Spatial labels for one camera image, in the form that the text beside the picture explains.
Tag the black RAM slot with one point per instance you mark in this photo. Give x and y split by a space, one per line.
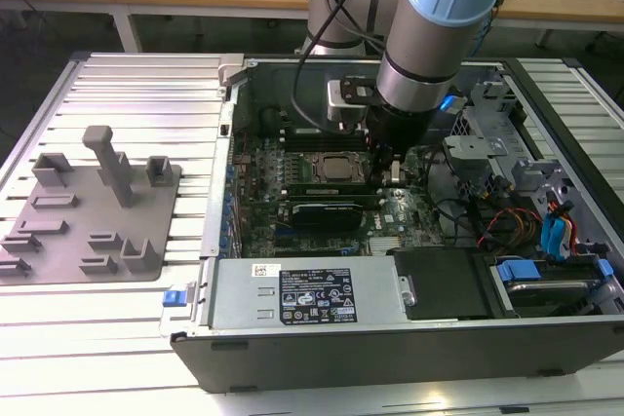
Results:
300 148
300 142
300 137
300 131

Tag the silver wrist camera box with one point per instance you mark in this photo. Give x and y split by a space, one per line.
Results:
341 99

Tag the silver power supply unit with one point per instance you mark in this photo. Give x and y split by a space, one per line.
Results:
234 294

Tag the black plastic shroud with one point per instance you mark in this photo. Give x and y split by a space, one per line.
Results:
439 279

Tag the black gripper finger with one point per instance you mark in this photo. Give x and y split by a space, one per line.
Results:
381 167

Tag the gray plastic parts rack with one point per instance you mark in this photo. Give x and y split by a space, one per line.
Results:
68 265

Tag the gray metal drive cage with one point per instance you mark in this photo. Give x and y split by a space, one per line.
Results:
475 145

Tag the hard disk blue carrier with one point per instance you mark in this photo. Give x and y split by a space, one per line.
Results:
517 271

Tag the open black PC case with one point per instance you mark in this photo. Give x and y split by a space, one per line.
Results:
341 357

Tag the blue case latch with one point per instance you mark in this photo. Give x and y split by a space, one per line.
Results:
173 299

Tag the silver finned heatsink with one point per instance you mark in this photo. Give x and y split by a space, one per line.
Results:
386 246

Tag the silver CPU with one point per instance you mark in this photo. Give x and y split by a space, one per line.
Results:
336 167

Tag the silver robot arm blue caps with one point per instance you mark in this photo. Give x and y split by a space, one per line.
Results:
439 21

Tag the black graphics card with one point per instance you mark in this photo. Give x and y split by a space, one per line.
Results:
326 217

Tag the green motherboard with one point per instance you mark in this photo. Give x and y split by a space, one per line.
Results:
414 221

